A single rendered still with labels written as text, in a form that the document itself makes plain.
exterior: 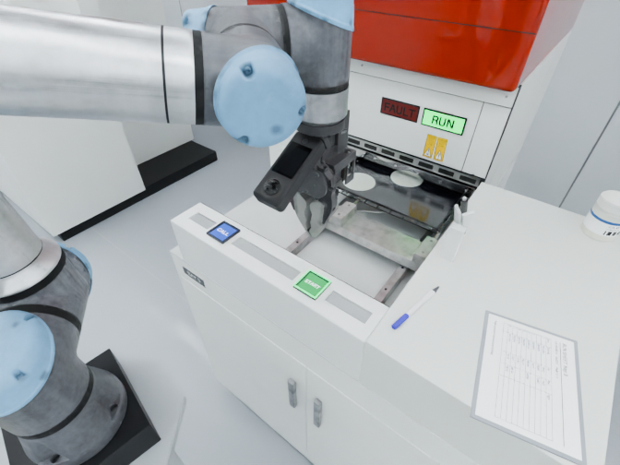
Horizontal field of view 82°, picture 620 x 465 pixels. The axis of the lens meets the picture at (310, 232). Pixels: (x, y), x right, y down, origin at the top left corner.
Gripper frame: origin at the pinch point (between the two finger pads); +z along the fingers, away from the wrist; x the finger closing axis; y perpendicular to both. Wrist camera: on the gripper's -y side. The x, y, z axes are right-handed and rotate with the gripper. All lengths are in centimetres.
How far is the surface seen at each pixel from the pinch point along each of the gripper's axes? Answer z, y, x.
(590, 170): 70, 207, -48
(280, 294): 16.4, -4.0, 4.5
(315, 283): 14.2, 1.1, -0.4
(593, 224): 11, 50, -41
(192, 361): 111, -3, 65
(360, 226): 22.6, 30.7, 6.2
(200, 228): 14.6, -1.4, 31.5
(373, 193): 20.7, 44.1, 10.1
